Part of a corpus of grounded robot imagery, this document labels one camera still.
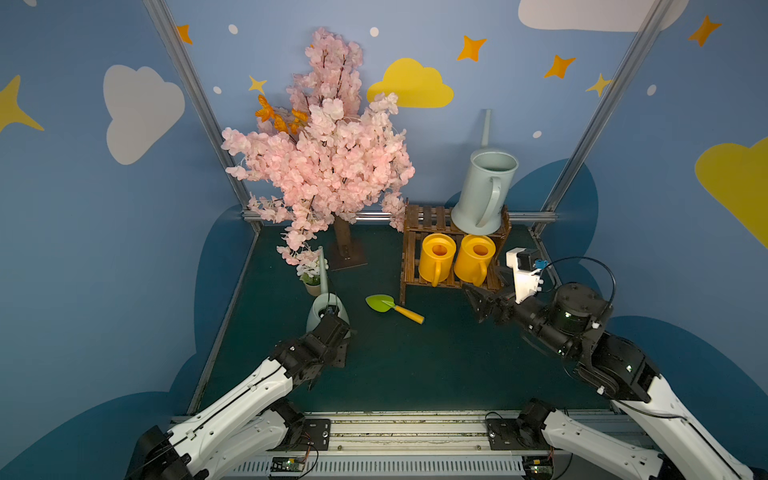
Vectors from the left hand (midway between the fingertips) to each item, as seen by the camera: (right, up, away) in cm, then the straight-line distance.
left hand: (338, 341), depth 81 cm
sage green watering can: (-4, +10, +4) cm, 12 cm away
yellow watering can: (+27, +24, -3) cm, 37 cm away
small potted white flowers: (-11, +18, +11) cm, 23 cm away
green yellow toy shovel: (+12, +8, +17) cm, 22 cm away
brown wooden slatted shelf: (+23, +34, +6) cm, 42 cm away
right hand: (+34, +20, -21) cm, 45 cm away
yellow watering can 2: (+37, +23, -2) cm, 43 cm away
